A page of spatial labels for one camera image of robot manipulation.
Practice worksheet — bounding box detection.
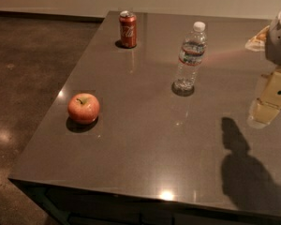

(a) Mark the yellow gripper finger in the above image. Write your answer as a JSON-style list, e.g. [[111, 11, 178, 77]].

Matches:
[[247, 67, 281, 128]]

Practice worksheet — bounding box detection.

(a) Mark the red apple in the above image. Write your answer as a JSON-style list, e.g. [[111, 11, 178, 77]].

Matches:
[[67, 93, 100, 125]]

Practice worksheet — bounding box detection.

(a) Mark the yellow snack bag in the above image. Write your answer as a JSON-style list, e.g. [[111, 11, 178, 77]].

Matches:
[[244, 25, 270, 52]]

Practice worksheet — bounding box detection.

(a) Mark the red coke can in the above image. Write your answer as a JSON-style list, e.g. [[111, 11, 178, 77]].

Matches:
[[119, 10, 137, 49]]

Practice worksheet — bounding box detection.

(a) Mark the clear plastic water bottle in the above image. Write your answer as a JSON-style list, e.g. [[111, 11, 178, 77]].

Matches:
[[172, 22, 207, 97]]

